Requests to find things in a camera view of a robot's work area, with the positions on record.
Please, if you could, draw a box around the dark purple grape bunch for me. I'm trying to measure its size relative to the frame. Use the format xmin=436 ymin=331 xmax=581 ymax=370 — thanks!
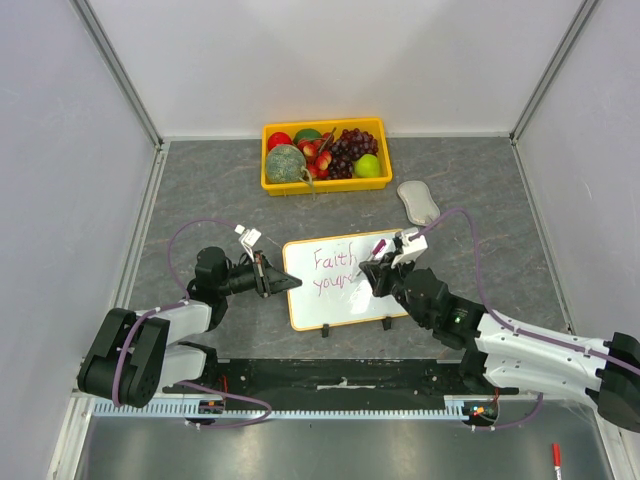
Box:
xmin=328 ymin=128 xmax=379 ymax=180

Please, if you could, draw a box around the slotted cable duct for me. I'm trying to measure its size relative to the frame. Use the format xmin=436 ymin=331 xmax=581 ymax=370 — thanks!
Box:
xmin=92 ymin=396 xmax=469 ymax=421

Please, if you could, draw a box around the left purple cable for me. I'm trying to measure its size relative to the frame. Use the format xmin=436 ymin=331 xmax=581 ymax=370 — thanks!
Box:
xmin=112 ymin=218 xmax=274 ymax=430

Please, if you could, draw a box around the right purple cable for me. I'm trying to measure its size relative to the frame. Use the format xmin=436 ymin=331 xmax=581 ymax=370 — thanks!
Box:
xmin=414 ymin=208 xmax=640 ymax=434

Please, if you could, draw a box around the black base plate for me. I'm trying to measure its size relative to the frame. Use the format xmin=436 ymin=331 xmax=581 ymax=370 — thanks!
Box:
xmin=194 ymin=359 xmax=496 ymax=411

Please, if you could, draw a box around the purple cable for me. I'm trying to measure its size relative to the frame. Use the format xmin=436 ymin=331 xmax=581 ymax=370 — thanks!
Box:
xmin=414 ymin=208 xmax=640 ymax=434
xmin=112 ymin=218 xmax=274 ymax=430

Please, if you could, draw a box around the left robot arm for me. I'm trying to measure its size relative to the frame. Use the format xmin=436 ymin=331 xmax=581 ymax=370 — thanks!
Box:
xmin=77 ymin=247 xmax=303 ymax=408

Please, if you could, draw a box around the red marker pen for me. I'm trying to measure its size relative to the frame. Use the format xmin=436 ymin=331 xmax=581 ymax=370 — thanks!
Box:
xmin=551 ymin=443 xmax=562 ymax=480

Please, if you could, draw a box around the green pear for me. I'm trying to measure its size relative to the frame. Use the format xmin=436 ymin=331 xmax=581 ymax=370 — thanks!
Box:
xmin=353 ymin=154 xmax=381 ymax=178

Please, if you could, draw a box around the yellow plastic bin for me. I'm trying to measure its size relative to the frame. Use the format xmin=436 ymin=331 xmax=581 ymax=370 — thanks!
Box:
xmin=260 ymin=117 xmax=393 ymax=196

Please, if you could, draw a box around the green orange mango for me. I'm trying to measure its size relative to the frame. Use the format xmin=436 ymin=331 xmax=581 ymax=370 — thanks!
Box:
xmin=293 ymin=128 xmax=322 ymax=146

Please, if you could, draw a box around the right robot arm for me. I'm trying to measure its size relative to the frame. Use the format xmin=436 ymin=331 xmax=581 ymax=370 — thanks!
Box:
xmin=359 ymin=255 xmax=639 ymax=432

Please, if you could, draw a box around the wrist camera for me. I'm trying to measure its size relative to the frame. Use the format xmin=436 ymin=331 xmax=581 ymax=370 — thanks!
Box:
xmin=391 ymin=227 xmax=428 ymax=268
xmin=234 ymin=224 xmax=261 ymax=261

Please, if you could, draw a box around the grey round eraser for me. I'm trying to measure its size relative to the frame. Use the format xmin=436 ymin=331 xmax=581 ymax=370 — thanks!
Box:
xmin=397 ymin=180 xmax=441 ymax=226

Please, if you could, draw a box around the red yellow cherry bunch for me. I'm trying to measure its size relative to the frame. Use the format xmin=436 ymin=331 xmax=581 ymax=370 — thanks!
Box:
xmin=297 ymin=132 xmax=334 ymax=180

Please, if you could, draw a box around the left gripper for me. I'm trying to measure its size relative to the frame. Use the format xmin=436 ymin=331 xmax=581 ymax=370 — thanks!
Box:
xmin=218 ymin=250 xmax=300 ymax=297

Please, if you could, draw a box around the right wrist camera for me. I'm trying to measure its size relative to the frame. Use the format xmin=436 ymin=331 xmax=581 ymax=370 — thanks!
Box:
xmin=391 ymin=227 xmax=428 ymax=268

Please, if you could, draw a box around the green netted melon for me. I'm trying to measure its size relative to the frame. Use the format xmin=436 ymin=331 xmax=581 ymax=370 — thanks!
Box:
xmin=265 ymin=144 xmax=306 ymax=184

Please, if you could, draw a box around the red apple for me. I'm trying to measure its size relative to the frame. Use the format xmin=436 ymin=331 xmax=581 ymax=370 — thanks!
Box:
xmin=267 ymin=131 xmax=293 ymax=151

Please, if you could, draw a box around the yellow framed whiteboard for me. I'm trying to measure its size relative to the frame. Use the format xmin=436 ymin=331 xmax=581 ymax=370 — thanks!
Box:
xmin=282 ymin=230 xmax=406 ymax=331

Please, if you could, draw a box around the white marker with magenta cap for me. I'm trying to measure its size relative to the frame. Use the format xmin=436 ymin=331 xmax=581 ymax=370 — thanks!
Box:
xmin=353 ymin=238 xmax=389 ymax=280

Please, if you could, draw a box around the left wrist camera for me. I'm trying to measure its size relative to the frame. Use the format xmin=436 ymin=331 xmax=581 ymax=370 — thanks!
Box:
xmin=234 ymin=224 xmax=261 ymax=261

